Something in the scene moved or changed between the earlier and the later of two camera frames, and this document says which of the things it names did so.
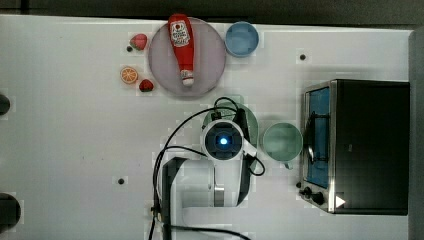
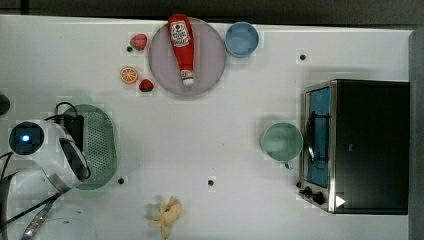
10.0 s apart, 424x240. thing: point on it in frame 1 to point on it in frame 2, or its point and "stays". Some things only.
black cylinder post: (4, 104) stays
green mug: (283, 142) stays
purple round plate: (209, 60) stays
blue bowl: (242, 39) stays
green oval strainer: (245, 115) to (100, 145)
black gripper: (241, 118) to (74, 128)
